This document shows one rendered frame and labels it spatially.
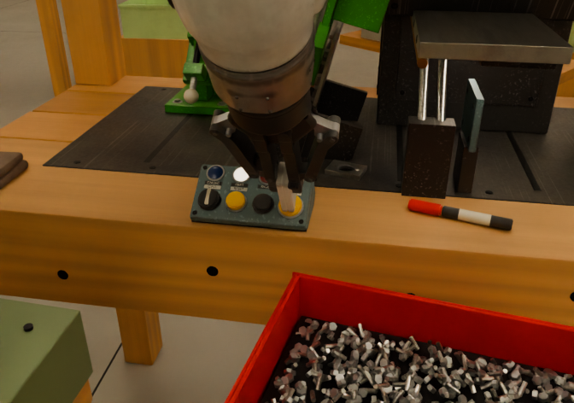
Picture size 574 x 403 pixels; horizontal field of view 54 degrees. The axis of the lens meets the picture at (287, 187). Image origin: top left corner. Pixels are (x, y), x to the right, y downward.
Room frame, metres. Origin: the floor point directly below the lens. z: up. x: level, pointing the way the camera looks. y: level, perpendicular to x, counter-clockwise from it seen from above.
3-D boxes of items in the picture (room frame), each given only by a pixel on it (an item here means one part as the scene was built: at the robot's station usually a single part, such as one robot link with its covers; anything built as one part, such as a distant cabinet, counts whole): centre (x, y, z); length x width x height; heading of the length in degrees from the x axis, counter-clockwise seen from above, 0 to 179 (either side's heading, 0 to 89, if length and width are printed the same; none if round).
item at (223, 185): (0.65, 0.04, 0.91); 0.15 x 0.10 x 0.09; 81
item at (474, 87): (0.74, -0.26, 0.97); 0.10 x 0.02 x 0.14; 171
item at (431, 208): (0.63, -0.22, 0.91); 0.13 x 0.02 x 0.02; 66
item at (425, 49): (0.80, -0.26, 1.11); 0.39 x 0.16 x 0.03; 171
